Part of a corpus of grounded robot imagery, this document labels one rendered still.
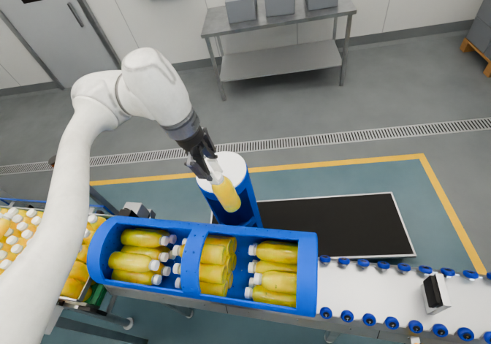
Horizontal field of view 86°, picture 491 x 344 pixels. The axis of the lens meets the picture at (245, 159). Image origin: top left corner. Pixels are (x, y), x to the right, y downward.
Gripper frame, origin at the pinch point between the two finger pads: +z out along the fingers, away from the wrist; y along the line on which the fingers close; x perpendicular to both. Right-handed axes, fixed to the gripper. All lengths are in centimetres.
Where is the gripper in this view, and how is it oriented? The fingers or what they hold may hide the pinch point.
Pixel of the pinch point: (213, 172)
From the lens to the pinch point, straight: 84.0
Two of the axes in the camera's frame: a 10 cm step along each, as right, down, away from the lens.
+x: -9.4, -0.1, 3.3
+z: 2.6, 5.8, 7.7
